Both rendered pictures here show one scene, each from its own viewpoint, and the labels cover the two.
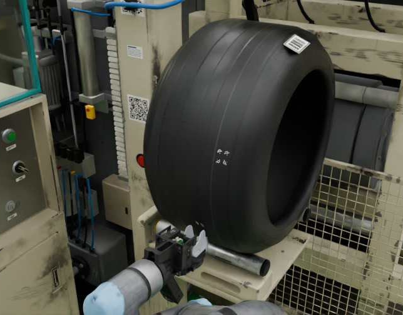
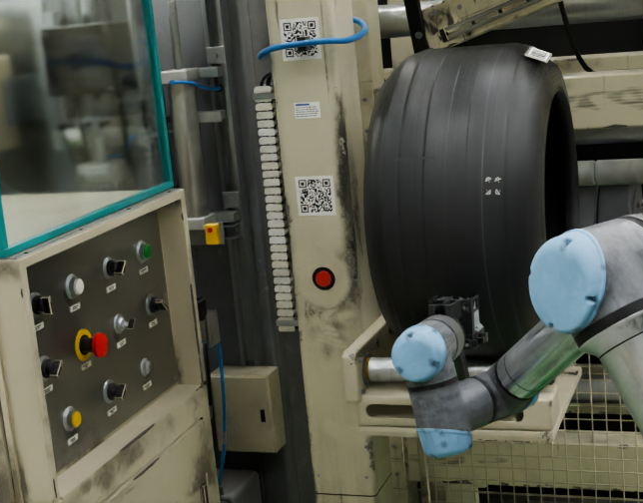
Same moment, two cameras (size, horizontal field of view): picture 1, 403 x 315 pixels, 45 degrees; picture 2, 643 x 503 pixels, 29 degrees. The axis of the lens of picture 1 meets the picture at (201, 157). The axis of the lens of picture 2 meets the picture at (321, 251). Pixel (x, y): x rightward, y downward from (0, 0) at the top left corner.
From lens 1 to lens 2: 120 cm
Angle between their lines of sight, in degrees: 19
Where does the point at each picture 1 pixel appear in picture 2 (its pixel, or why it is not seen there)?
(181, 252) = (469, 310)
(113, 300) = (432, 334)
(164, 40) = (345, 90)
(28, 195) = (161, 355)
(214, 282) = not seen: hidden behind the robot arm
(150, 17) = (330, 57)
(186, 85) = (421, 117)
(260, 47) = (499, 60)
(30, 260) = (180, 457)
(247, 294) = (535, 414)
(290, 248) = (561, 381)
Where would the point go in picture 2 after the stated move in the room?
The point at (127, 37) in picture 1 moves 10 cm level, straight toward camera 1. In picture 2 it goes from (294, 93) to (314, 96)
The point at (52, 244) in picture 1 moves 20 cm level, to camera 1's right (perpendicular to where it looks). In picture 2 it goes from (199, 436) to (305, 418)
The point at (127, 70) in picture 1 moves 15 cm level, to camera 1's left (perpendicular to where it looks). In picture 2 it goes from (296, 141) to (216, 151)
